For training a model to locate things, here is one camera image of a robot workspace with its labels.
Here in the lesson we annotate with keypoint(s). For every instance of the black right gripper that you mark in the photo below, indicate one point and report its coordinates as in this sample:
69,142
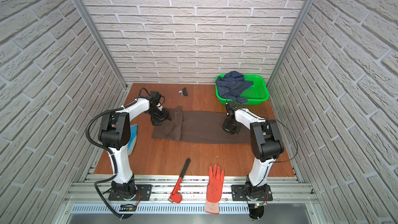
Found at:
226,126

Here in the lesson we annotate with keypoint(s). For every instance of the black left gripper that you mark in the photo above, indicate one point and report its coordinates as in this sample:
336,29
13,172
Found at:
160,117

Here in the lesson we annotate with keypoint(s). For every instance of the brown trousers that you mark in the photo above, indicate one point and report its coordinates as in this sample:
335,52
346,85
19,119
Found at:
198,127

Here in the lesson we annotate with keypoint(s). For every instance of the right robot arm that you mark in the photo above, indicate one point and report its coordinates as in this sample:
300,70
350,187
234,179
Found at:
266,145

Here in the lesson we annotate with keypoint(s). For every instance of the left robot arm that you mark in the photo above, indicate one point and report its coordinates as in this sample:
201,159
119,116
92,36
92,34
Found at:
115,134

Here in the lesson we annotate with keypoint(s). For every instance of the small black relay component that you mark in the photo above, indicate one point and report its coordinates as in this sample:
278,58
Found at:
183,92

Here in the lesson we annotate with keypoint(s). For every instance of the blue grey work glove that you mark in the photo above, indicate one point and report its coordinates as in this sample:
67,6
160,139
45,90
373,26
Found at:
133,138

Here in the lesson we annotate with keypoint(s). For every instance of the dark blue jeans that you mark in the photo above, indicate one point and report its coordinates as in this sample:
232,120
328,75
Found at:
232,85

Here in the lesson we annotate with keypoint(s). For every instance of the green plastic basket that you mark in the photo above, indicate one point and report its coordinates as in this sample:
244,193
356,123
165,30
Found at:
256,94

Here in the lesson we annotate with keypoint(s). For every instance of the red rubber glove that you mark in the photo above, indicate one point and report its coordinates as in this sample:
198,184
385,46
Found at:
214,189

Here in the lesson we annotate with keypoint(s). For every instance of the red pipe wrench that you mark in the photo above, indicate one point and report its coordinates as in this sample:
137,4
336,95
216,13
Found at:
175,196

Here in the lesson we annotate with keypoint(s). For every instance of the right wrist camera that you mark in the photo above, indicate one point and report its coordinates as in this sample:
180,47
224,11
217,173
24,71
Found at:
231,107

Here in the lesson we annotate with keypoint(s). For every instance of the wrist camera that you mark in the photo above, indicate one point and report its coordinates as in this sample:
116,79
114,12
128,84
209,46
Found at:
155,98
231,107

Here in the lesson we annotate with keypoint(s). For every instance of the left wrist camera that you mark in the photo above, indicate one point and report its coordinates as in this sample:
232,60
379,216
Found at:
155,98

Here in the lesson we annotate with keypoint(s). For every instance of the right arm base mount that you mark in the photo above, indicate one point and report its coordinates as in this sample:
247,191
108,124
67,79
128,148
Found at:
251,193

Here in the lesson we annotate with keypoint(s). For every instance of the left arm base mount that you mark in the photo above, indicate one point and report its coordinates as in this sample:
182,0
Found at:
140,192

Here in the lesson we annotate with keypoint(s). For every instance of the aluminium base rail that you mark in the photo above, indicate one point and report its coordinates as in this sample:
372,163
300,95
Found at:
82,198

